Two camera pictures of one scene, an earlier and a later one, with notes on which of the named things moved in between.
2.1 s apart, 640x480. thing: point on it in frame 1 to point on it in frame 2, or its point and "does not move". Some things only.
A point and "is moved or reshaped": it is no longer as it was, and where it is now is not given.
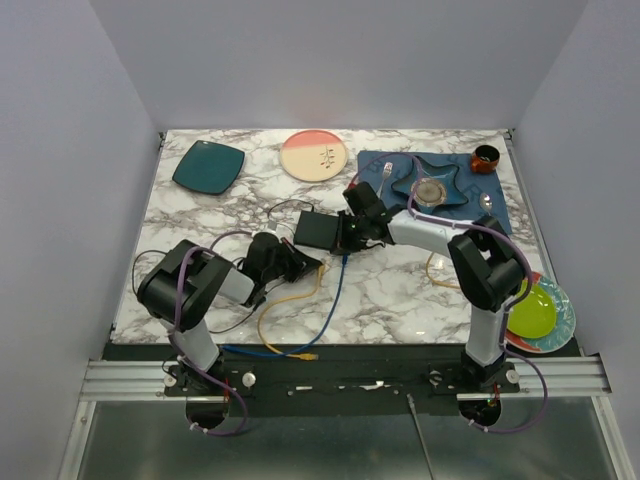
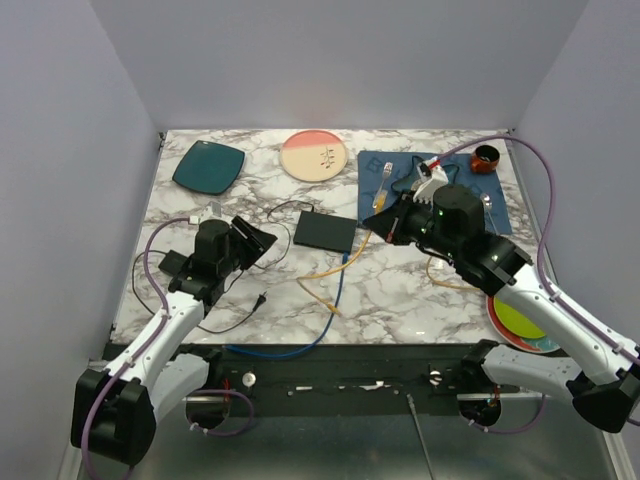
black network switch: [317, 230] does not move
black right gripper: [344, 244] to [390, 224]
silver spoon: [486, 202] does not move
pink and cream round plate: [313, 155] does not move
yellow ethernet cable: [438, 282] does not move
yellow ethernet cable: [265, 310] is moved or reshaped
